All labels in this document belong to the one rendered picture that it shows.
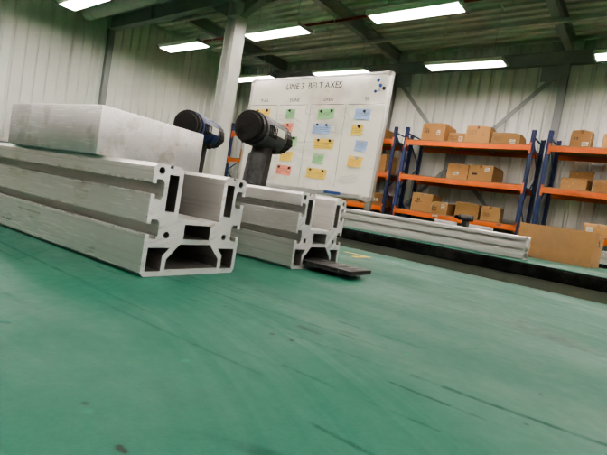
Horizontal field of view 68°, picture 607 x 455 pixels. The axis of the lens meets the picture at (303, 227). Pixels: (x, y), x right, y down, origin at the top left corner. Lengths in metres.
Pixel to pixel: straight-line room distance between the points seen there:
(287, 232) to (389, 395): 0.33
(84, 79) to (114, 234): 12.99
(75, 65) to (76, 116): 12.87
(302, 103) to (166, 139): 3.63
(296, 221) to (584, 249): 1.83
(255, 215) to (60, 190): 0.20
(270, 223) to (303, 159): 3.39
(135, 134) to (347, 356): 0.27
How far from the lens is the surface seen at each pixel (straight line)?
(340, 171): 3.65
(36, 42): 13.05
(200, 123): 0.92
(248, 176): 0.80
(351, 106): 3.73
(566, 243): 2.23
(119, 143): 0.41
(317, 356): 0.23
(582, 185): 9.88
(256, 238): 0.52
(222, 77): 9.49
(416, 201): 10.73
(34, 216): 0.49
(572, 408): 0.25
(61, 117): 0.45
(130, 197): 0.36
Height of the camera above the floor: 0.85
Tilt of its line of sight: 3 degrees down
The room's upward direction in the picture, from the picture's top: 9 degrees clockwise
